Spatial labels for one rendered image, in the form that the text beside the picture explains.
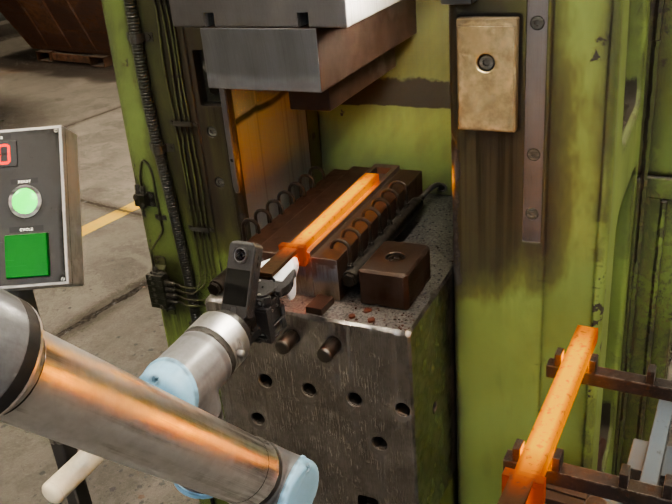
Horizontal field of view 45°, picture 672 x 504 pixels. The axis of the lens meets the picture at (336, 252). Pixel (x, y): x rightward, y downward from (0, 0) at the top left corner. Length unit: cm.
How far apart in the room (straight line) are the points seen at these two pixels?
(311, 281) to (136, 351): 181
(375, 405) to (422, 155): 60
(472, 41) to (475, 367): 59
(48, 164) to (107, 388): 78
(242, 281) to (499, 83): 48
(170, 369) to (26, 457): 170
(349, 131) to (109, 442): 111
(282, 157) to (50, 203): 47
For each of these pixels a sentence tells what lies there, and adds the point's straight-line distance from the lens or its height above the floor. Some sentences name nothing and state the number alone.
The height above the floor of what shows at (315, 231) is 101.
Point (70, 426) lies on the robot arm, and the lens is 78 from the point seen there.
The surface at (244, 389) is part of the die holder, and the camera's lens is 150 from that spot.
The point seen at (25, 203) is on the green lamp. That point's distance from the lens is 151.
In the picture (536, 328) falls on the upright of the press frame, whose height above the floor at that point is 83.
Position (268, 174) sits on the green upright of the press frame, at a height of 103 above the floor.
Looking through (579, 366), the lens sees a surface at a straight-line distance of 114.
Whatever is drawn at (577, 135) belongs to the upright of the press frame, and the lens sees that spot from 129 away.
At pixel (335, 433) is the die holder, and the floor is 68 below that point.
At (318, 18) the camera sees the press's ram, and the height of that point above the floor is 138.
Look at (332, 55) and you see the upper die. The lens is 126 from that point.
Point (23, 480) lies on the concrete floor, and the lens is 267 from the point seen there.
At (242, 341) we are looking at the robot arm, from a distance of 116.
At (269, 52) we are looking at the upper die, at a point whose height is 133.
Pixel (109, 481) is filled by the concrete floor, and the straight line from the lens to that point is 256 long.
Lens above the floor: 159
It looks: 26 degrees down
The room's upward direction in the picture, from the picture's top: 5 degrees counter-clockwise
